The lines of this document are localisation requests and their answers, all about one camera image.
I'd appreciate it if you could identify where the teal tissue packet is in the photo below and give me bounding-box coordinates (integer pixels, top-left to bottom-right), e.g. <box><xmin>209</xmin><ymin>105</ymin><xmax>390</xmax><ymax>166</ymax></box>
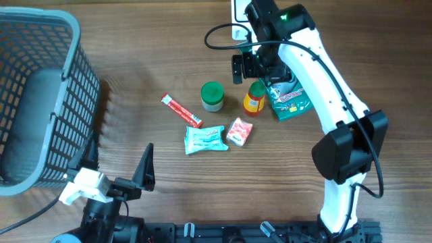
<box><xmin>184</xmin><ymin>126</ymin><xmax>228</xmax><ymax>155</ymax></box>

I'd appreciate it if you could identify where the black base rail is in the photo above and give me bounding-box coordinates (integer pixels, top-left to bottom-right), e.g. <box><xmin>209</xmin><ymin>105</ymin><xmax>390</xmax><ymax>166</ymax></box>
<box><xmin>134</xmin><ymin>221</ymin><xmax>383</xmax><ymax>243</ymax></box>

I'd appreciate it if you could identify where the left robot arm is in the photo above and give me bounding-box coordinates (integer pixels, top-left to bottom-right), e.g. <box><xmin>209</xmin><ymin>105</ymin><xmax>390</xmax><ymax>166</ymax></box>
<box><xmin>52</xmin><ymin>133</ymin><xmax>155</xmax><ymax>243</ymax></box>

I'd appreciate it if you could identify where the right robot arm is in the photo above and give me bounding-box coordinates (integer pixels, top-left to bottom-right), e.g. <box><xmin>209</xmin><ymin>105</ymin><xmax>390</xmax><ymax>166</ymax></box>
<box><xmin>231</xmin><ymin>1</ymin><xmax>388</xmax><ymax>238</ymax></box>

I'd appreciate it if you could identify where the white barcode scanner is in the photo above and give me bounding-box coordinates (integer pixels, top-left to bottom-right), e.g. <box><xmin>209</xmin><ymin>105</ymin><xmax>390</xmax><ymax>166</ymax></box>
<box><xmin>231</xmin><ymin>0</ymin><xmax>252</xmax><ymax>41</ymax></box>

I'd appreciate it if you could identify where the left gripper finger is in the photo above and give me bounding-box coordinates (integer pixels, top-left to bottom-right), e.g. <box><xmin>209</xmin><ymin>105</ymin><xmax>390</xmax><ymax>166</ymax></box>
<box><xmin>132</xmin><ymin>143</ymin><xmax>155</xmax><ymax>192</ymax></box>
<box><xmin>67</xmin><ymin>131</ymin><xmax>99</xmax><ymax>172</ymax></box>

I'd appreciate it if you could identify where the black right camera cable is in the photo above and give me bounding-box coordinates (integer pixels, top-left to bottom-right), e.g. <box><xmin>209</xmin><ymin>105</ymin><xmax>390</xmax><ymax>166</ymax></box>
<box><xmin>204</xmin><ymin>22</ymin><xmax>385</xmax><ymax>237</ymax></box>

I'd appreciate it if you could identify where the red white snack packet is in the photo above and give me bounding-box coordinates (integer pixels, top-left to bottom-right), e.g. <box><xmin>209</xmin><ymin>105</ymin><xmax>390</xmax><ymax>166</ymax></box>
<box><xmin>226</xmin><ymin>117</ymin><xmax>253</xmax><ymax>146</ymax></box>

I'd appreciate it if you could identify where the red stick packet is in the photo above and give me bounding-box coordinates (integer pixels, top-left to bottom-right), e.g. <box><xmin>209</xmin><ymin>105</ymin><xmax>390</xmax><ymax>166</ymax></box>
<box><xmin>161</xmin><ymin>93</ymin><xmax>203</xmax><ymax>128</ymax></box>

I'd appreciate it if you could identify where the black left camera cable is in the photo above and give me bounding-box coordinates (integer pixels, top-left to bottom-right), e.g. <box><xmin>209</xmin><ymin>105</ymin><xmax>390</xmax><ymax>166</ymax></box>
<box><xmin>0</xmin><ymin>197</ymin><xmax>61</xmax><ymax>237</ymax></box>

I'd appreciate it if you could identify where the clear jar green lid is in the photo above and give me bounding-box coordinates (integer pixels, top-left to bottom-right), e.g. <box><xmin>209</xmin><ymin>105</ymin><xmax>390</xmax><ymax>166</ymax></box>
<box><xmin>200</xmin><ymin>81</ymin><xmax>224</xmax><ymax>112</ymax></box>

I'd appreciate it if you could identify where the dark green box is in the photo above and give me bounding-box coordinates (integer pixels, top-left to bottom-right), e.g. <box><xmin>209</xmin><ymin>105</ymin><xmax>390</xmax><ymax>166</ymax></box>
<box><xmin>238</xmin><ymin>42</ymin><xmax>315</xmax><ymax>122</ymax></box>

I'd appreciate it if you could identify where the black camera cable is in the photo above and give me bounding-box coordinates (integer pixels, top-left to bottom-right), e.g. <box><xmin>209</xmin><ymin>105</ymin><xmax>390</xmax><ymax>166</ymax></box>
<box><xmin>0</xmin><ymin>197</ymin><xmax>61</xmax><ymax>237</ymax></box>
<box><xmin>204</xmin><ymin>22</ymin><xmax>385</xmax><ymax>237</ymax></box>

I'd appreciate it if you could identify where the grey plastic shopping basket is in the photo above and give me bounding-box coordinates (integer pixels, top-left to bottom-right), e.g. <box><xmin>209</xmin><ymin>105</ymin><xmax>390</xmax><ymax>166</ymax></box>
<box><xmin>1</xmin><ymin>7</ymin><xmax>101</xmax><ymax>196</ymax></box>

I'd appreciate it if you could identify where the red sauce bottle green cap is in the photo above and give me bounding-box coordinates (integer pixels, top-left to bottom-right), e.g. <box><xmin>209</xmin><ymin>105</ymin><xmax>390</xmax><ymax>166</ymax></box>
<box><xmin>243</xmin><ymin>81</ymin><xmax>265</xmax><ymax>117</ymax></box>

